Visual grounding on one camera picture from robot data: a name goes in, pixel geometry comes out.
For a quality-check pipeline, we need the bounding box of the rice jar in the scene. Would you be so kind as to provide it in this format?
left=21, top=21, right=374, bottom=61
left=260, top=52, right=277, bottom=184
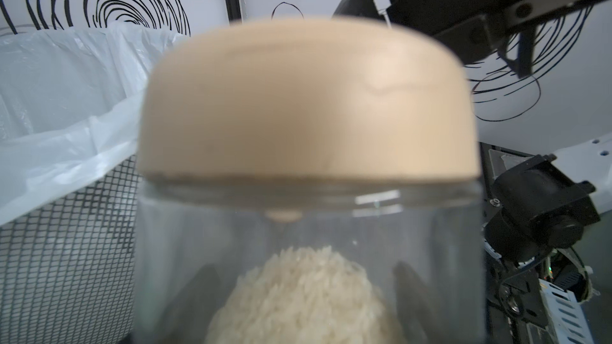
left=132, top=16, right=486, bottom=344

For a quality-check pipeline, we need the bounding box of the mesh trash bin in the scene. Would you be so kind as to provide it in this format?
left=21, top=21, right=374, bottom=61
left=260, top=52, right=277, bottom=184
left=1, top=158, right=140, bottom=343

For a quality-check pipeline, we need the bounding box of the white slotted cable duct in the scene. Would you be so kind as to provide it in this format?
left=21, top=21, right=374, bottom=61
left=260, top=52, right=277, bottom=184
left=539, top=280, right=594, bottom=344

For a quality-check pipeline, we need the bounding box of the white trash bag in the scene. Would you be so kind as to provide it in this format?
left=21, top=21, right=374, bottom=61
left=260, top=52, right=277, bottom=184
left=1, top=23, right=184, bottom=223

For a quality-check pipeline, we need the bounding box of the beige lid of jar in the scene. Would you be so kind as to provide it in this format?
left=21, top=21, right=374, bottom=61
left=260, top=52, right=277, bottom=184
left=137, top=18, right=481, bottom=184

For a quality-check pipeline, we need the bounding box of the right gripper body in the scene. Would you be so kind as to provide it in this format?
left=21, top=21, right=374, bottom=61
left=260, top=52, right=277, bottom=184
left=335, top=0, right=605, bottom=65

